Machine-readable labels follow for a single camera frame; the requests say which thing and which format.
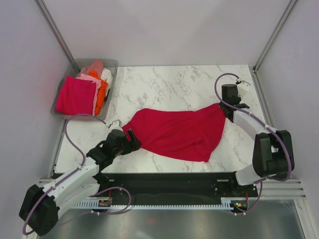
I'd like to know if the salmon pink t shirt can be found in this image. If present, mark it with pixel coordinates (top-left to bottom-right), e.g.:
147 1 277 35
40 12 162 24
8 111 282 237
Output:
83 60 104 77

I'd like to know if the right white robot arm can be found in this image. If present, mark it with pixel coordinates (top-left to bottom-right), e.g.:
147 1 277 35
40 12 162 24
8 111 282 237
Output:
219 84 295 196

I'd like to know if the orange t shirt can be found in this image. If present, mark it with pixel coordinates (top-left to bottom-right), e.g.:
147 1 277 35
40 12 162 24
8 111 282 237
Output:
89 70 108 116

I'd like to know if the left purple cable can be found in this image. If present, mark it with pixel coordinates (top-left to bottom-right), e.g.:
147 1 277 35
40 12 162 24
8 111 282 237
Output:
22 113 108 236

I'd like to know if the light pink t shirt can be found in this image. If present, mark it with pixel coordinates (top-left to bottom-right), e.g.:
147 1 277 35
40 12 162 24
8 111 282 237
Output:
76 74 102 116

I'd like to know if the white t shirt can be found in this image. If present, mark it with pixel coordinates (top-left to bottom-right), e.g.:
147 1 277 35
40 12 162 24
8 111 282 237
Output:
100 68 113 87

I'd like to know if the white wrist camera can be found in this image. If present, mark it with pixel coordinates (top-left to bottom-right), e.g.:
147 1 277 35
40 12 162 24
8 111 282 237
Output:
236 79 251 98
107 119 122 130

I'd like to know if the clear plastic bin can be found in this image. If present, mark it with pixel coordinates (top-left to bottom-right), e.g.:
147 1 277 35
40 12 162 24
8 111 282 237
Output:
51 58 119 120

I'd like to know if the white slotted cable duct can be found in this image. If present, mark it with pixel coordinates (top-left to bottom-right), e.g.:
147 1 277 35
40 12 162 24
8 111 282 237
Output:
72 197 248 211

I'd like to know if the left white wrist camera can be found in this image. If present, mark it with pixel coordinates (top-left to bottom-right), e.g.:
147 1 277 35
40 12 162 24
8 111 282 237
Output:
107 119 122 130

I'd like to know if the folded magenta t shirt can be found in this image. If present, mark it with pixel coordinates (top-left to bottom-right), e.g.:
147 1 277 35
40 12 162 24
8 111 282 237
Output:
55 76 96 116

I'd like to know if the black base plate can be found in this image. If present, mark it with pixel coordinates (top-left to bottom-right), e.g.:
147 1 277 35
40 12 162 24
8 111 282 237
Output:
99 172 258 204

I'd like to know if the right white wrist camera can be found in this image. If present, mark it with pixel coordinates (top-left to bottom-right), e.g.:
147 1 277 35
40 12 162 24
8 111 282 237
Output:
236 79 251 98

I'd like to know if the red t shirt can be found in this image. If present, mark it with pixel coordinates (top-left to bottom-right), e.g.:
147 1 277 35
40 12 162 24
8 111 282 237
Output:
122 103 226 162

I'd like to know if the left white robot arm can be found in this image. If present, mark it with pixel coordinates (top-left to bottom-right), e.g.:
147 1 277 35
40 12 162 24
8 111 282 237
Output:
19 128 142 236

